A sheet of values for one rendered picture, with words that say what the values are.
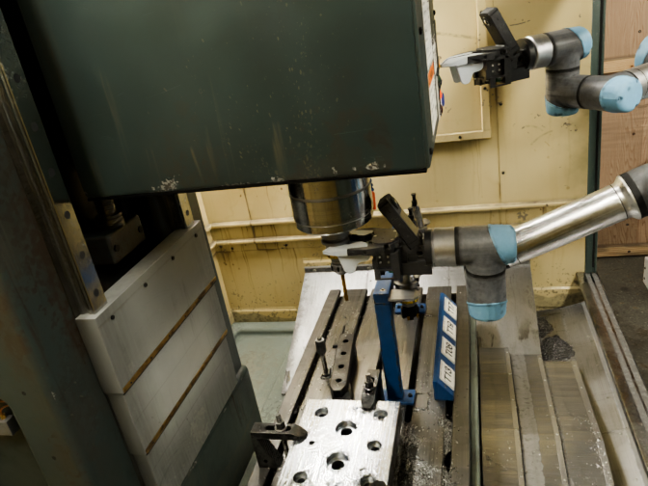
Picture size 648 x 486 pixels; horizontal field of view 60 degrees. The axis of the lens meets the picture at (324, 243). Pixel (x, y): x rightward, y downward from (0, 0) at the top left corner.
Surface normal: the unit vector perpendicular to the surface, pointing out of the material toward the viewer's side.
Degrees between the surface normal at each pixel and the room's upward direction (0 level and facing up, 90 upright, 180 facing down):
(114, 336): 90
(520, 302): 24
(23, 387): 90
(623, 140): 90
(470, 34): 90
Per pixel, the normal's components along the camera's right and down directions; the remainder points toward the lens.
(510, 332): -0.24, -0.65
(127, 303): 0.97, -0.04
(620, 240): -0.21, 0.43
